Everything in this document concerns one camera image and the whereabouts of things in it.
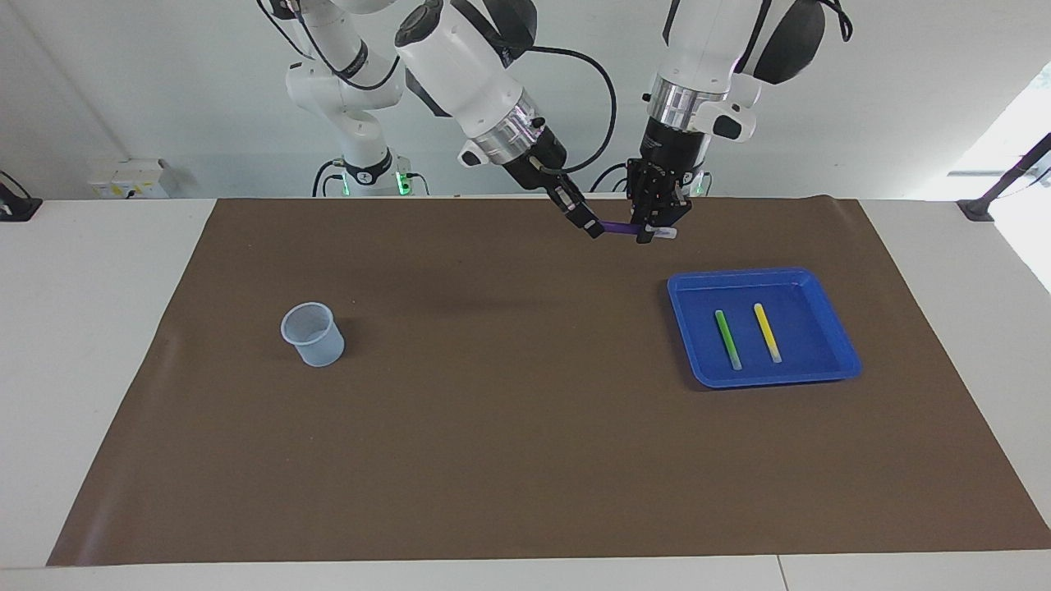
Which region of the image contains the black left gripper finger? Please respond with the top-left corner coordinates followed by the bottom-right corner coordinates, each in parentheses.
top-left (629, 175), bottom-right (655, 245)
top-left (654, 182), bottom-right (692, 232)

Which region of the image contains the purple pen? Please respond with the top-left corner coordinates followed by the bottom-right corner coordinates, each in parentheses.
top-left (599, 220), bottom-right (679, 241)

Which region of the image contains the green pen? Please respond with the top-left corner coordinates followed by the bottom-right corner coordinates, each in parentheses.
top-left (714, 309), bottom-right (743, 371)

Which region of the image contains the yellow pen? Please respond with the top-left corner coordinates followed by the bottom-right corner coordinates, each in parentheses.
top-left (753, 303), bottom-right (783, 364)

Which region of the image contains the blue plastic tray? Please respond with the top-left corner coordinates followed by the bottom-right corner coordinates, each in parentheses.
top-left (667, 267), bottom-right (863, 389)

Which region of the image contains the brown table mat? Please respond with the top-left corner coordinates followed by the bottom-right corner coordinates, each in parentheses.
top-left (47, 197), bottom-right (1051, 567)

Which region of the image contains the translucent plastic cup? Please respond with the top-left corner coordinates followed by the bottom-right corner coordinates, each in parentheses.
top-left (281, 302), bottom-right (346, 368)

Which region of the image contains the black clamped stand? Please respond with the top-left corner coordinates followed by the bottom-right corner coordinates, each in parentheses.
top-left (957, 131), bottom-right (1051, 222)

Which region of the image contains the black table clamp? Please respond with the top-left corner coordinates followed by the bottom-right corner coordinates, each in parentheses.
top-left (0, 170), bottom-right (44, 222)

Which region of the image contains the black base cable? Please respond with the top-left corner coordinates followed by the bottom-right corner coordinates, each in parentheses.
top-left (312, 158), bottom-right (347, 198)
top-left (591, 161), bottom-right (635, 194)

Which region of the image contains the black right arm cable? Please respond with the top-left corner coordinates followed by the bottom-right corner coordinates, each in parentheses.
top-left (460, 0), bottom-right (618, 175)

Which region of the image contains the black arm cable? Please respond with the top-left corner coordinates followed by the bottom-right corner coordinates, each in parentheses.
top-left (460, 0), bottom-right (618, 175)
top-left (821, 0), bottom-right (855, 42)

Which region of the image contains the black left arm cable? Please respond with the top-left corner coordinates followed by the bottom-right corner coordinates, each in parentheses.
top-left (821, 0), bottom-right (855, 42)

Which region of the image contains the white wall socket box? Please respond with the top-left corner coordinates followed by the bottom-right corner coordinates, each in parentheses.
top-left (89, 159), bottom-right (171, 199)

